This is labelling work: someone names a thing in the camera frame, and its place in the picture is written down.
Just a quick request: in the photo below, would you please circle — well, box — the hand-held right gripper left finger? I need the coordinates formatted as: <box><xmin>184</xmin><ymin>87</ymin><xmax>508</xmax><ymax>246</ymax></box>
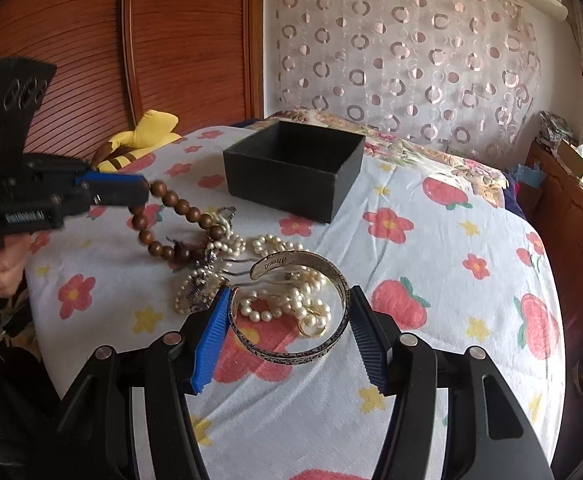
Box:
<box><xmin>54</xmin><ymin>287</ymin><xmax>232</xmax><ymax>480</ymax></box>

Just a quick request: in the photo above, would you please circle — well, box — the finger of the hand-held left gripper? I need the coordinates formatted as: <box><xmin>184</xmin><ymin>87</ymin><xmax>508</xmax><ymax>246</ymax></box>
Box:
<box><xmin>76</xmin><ymin>170</ymin><xmax>148</xmax><ymax>192</ymax></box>
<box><xmin>89</xmin><ymin>187</ymin><xmax>151</xmax><ymax>207</ymax></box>

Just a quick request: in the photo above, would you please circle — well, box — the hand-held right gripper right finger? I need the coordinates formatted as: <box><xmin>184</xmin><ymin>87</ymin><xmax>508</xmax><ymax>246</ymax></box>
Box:
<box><xmin>349</xmin><ymin>285</ymin><xmax>557</xmax><ymax>480</ymax></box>

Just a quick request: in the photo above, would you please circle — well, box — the brown wooden bead bracelet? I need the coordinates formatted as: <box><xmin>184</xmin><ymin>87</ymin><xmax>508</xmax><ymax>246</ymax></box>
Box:
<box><xmin>130</xmin><ymin>180</ymin><xmax>227</xmax><ymax>264</ymax></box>

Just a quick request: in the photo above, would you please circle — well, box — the engraved metal cuff bracelet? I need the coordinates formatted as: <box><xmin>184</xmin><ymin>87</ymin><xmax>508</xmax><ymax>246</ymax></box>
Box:
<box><xmin>228</xmin><ymin>249</ymin><xmax>352</xmax><ymax>368</ymax></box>

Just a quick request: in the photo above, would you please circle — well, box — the white pearl necklace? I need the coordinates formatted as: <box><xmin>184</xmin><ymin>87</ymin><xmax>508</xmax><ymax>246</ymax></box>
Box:
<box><xmin>174</xmin><ymin>215</ymin><xmax>333</xmax><ymax>338</ymax></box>

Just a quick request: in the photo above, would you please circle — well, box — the black square box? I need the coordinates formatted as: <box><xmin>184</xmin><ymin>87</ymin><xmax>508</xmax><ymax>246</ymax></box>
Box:
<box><xmin>222</xmin><ymin>120</ymin><xmax>365</xmax><ymax>224</ymax></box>

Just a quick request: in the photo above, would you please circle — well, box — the person's left hand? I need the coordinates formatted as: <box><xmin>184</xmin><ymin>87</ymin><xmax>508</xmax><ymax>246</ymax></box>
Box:
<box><xmin>0</xmin><ymin>236</ymin><xmax>28</xmax><ymax>299</ymax></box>

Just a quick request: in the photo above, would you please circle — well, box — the yellow striped plush toy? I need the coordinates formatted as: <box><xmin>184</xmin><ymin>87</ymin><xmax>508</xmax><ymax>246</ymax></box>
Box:
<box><xmin>94</xmin><ymin>108</ymin><xmax>182</xmax><ymax>174</ymax></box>

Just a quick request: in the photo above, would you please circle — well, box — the white flower print bedsheet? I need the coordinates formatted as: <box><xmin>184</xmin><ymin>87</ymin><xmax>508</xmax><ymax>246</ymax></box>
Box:
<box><xmin>24</xmin><ymin>125</ymin><xmax>567</xmax><ymax>480</ymax></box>

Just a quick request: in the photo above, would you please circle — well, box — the brown wooden slatted headboard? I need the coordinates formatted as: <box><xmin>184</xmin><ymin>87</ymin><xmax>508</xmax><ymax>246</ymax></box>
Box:
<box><xmin>0</xmin><ymin>0</ymin><xmax>265</xmax><ymax>176</ymax></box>

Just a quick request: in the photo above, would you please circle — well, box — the brown wooden dresser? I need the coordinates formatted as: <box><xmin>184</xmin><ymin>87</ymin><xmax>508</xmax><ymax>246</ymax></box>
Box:
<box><xmin>519</xmin><ymin>140</ymin><xmax>583</xmax><ymax>331</ymax></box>

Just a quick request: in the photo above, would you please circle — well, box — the cardboard box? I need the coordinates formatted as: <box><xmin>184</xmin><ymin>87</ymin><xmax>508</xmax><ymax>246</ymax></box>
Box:
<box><xmin>556</xmin><ymin>140</ymin><xmax>583</xmax><ymax>181</ymax></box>

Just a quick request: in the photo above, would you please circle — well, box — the patterned grey bag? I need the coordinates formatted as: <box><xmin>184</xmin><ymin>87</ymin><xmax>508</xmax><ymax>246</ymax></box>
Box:
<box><xmin>539</xmin><ymin>111</ymin><xmax>575</xmax><ymax>148</ymax></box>

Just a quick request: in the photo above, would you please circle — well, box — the circle patterned sheer curtain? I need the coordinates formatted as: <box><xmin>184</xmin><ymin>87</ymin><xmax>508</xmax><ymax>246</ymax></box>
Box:
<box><xmin>264</xmin><ymin>0</ymin><xmax>542</xmax><ymax>173</ymax></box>

